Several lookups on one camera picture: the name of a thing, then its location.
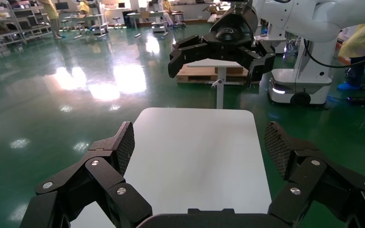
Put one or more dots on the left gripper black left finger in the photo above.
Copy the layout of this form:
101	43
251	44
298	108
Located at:
100	176

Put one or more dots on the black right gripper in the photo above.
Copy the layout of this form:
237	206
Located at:
229	34

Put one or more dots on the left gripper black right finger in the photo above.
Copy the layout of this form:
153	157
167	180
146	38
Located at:
314	179

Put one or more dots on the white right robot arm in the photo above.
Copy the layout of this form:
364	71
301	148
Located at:
295	19

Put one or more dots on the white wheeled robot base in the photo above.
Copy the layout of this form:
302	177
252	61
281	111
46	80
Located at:
311	78

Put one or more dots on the wooden pallet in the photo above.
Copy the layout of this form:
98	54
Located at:
195	77

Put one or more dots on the person in yellow gown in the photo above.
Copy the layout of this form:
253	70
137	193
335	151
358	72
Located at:
363	41
167	11
51	15

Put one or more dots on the grey lab work table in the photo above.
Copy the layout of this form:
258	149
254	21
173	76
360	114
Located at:
148	15

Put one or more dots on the black floor device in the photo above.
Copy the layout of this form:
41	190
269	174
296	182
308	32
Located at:
358	101

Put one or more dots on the round lab stool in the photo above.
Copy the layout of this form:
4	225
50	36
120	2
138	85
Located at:
64	23
81	25
117	21

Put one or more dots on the metal storage shelf rack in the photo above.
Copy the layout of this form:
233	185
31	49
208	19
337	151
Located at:
3	28

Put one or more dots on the white pedestal table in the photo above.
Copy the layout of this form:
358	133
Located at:
221	91

